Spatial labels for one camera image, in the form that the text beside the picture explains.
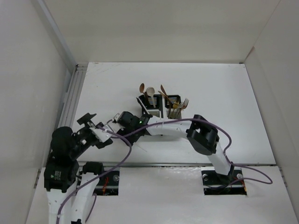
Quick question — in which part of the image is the beige plastic spoon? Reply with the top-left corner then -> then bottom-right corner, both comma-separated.
146,87 -> 156,108

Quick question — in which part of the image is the copper round spoon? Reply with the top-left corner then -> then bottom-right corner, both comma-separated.
139,83 -> 146,98

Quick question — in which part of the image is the silver metal fork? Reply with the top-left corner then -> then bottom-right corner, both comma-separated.
172,102 -> 185,119

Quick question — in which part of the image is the copper fork with tines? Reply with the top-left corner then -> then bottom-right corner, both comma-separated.
176,98 -> 189,119

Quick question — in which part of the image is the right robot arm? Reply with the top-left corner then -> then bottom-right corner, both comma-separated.
116,112 -> 234,184

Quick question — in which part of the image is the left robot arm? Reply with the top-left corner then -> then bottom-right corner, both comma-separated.
44,113 -> 112,224

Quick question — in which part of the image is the black utensil container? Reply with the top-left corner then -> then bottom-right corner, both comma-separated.
138,94 -> 163,118

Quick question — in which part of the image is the white utensil container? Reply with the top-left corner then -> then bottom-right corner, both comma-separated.
163,95 -> 187,119

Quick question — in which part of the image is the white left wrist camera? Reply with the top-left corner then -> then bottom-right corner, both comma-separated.
90,124 -> 114,142

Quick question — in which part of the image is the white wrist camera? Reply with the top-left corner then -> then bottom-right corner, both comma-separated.
112,113 -> 121,124
90,124 -> 114,142

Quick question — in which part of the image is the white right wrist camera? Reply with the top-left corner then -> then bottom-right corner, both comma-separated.
112,113 -> 121,124

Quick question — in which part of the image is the aluminium frame rail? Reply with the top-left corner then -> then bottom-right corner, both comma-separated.
35,0 -> 88,168

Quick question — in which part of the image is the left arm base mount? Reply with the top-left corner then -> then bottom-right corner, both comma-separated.
79,161 -> 120,196

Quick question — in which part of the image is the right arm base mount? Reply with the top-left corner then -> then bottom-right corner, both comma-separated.
201,168 -> 247,196

